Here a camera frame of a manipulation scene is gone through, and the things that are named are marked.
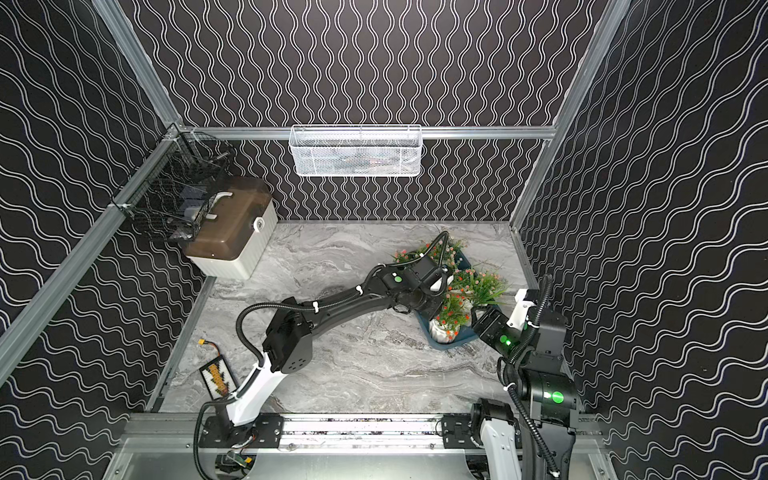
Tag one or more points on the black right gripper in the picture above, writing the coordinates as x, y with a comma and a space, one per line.
494, 321

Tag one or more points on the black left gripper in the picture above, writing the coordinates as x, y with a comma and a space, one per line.
433, 289

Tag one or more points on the teal plastic tray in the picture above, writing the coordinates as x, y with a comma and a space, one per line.
466, 333

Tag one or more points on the red flower potted plant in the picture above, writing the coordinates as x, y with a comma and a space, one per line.
453, 314

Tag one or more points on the white pot green plant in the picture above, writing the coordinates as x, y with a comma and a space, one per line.
477, 288

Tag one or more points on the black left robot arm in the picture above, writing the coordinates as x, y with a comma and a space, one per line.
418, 285

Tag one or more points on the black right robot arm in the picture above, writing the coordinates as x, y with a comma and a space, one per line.
534, 396

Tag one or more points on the brown lid storage box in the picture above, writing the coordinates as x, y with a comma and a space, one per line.
236, 230

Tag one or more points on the patterned card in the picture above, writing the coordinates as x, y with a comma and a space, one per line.
217, 378

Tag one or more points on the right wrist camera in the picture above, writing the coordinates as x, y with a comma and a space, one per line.
525, 299

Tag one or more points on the white wire wall basket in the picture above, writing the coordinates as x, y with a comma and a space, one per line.
356, 150

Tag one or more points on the black wire wall basket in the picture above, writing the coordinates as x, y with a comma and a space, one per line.
173, 201

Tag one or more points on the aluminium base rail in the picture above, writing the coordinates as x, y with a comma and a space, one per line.
302, 446

